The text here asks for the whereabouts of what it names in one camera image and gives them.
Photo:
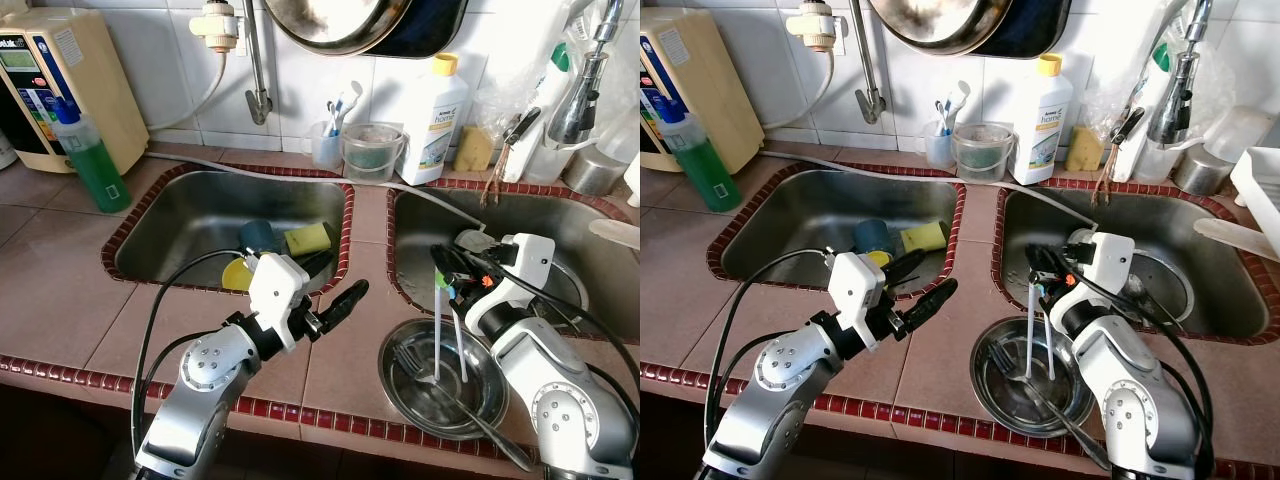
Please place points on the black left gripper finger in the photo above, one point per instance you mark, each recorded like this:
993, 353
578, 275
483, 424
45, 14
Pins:
930, 300
905, 264
318, 264
345, 302

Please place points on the yellow plastic bowl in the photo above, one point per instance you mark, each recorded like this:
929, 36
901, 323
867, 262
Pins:
237, 275
880, 258

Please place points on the teal mug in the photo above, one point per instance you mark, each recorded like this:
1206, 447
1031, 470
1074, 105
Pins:
258, 237
872, 235

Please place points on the white green training chopsticks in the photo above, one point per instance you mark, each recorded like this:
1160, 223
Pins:
1032, 330
440, 330

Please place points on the stainless steel bowl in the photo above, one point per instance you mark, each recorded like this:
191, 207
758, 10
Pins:
480, 400
1075, 400

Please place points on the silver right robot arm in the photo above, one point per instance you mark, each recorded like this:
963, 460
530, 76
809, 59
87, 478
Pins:
1130, 390
560, 390

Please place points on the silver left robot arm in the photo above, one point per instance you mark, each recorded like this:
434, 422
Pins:
790, 365
200, 370

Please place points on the yellow green scouring sponge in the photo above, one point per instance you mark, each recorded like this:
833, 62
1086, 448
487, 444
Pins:
922, 237
308, 238

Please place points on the plain yellow sponge block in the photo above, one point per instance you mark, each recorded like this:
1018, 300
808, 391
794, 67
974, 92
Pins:
1083, 150
472, 150

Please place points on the stainless steel sink basin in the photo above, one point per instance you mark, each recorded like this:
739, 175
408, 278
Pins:
190, 220
560, 215
800, 220
1200, 260

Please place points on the clear plastic pail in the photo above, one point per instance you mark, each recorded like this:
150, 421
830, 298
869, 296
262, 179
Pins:
980, 160
370, 160

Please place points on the clear toothbrush cup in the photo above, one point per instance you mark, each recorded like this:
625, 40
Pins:
325, 150
938, 150

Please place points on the white detergent bottle yellow cap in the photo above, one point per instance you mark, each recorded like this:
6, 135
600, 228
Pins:
1040, 120
435, 120

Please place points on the blue toothbrush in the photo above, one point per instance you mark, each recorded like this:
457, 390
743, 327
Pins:
943, 115
333, 115

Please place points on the small steel cup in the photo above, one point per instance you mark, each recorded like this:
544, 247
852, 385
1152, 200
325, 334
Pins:
592, 172
1203, 172

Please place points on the clear plastic bag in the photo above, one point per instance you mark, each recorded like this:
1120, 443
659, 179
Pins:
505, 95
1105, 95

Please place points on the chrome pull-out faucet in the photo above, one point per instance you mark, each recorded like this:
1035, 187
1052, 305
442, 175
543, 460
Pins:
1175, 100
580, 100

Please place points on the translucent plastic tub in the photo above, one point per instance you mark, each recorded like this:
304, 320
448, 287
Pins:
622, 135
1240, 132

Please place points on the green dish soap bottle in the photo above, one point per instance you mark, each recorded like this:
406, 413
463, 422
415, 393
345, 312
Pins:
712, 170
100, 170

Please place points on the white dish rack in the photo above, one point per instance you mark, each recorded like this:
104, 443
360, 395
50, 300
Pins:
1260, 180

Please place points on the dark blue hanging tray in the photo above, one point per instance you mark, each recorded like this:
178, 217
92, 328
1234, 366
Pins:
435, 30
1040, 30

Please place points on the hanging steel wok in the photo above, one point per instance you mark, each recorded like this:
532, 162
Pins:
940, 25
330, 25

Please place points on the beige tap diverter valve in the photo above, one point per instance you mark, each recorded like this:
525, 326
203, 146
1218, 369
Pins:
812, 25
215, 25

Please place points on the beige water ionizer appliance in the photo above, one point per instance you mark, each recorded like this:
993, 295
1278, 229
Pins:
100, 80
720, 80

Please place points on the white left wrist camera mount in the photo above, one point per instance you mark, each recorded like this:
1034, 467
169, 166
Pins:
855, 290
275, 290

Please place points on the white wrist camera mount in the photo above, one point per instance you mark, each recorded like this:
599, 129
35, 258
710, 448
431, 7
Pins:
1105, 258
275, 290
530, 260
855, 290

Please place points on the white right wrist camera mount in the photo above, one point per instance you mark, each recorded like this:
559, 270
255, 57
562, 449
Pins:
530, 260
1105, 258

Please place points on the chrome wall tap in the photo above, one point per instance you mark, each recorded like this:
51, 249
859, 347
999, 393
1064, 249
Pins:
868, 100
258, 100

